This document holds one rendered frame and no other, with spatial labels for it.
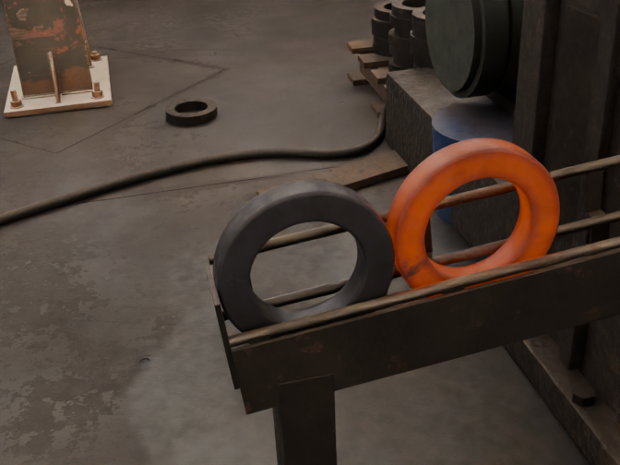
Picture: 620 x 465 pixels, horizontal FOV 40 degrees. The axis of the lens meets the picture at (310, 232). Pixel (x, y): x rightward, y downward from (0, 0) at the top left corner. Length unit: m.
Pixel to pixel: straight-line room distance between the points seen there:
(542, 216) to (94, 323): 1.30
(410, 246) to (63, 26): 2.58
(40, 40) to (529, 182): 2.65
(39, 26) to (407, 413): 2.18
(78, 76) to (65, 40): 0.14
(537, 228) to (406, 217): 0.15
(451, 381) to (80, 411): 0.75
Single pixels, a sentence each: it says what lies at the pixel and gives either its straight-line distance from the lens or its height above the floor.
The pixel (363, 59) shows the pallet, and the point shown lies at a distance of 3.14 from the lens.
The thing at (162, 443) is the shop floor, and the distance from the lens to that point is 1.66.
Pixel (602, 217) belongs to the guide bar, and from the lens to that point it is 1.02.
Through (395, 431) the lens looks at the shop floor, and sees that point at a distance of 1.64.
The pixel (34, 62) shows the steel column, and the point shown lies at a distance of 3.37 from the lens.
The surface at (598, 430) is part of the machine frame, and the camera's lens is 1.59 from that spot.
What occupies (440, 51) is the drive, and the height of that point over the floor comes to 0.41.
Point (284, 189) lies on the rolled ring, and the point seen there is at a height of 0.75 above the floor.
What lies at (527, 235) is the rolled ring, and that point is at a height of 0.66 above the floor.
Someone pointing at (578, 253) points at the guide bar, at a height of 0.64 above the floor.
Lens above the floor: 1.11
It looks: 29 degrees down
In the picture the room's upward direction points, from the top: 3 degrees counter-clockwise
